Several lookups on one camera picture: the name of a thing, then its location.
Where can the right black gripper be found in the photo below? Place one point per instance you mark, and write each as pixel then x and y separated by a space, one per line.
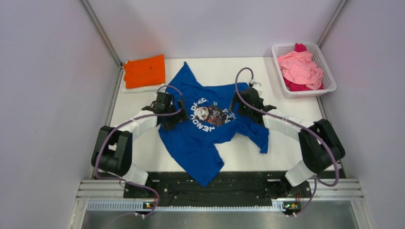
pixel 233 103

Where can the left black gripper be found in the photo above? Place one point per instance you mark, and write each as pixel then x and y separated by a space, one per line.
pixel 179 117

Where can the blue printed t-shirt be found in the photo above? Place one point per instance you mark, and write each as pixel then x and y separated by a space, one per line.
pixel 192 142

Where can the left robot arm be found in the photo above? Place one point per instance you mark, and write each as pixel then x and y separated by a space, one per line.
pixel 113 150

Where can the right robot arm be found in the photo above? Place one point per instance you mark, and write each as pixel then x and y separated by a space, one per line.
pixel 319 144

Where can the folded orange t-shirt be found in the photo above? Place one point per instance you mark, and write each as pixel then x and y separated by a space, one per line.
pixel 145 72

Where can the folded white t-shirt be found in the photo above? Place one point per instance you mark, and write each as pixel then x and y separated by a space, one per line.
pixel 141 89

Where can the magenta t-shirt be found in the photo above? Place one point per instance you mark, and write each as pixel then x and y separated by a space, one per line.
pixel 300 47

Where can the white plastic basket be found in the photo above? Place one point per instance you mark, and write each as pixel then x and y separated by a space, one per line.
pixel 302 70

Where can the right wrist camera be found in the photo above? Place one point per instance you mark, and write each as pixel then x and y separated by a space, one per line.
pixel 253 84

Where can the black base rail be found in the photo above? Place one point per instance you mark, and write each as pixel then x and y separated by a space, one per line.
pixel 227 189

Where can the white cable duct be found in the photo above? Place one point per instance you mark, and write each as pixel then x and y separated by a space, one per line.
pixel 145 206

